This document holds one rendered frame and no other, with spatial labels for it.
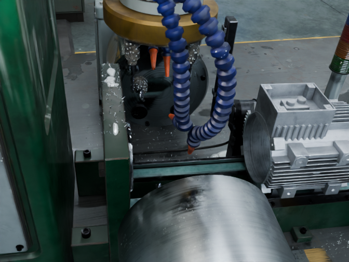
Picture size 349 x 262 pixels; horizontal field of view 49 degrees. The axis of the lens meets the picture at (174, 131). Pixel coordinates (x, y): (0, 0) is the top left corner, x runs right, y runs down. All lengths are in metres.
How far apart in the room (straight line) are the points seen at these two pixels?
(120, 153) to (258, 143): 0.42
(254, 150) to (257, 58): 0.82
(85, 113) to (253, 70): 0.70
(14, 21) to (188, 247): 0.32
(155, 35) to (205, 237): 0.28
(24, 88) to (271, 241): 0.36
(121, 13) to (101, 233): 0.42
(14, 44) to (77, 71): 1.06
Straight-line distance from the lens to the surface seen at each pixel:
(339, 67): 1.20
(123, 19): 0.57
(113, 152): 0.61
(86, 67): 1.54
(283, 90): 0.85
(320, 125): 0.81
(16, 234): 0.68
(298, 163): 0.78
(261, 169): 0.92
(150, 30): 0.56
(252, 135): 0.93
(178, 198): 0.53
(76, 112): 1.29
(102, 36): 1.13
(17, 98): 0.50
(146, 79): 0.94
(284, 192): 0.84
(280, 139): 0.77
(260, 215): 0.55
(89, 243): 0.78
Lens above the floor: 1.55
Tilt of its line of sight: 38 degrees down
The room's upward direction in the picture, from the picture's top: 5 degrees clockwise
